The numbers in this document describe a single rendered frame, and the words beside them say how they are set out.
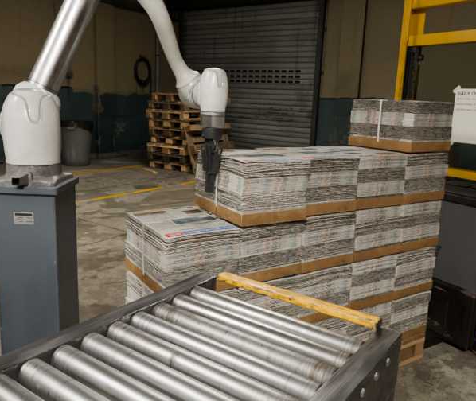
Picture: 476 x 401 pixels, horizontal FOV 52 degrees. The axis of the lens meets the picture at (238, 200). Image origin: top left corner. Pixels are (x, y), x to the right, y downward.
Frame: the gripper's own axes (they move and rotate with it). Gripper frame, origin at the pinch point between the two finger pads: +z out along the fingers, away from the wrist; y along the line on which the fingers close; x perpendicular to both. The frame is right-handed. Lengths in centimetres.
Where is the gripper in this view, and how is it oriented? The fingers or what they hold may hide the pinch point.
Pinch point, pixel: (209, 182)
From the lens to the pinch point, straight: 181.7
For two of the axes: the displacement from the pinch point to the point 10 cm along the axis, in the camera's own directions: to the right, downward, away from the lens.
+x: -8.4, 0.6, -5.4
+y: -5.4, -2.0, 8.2
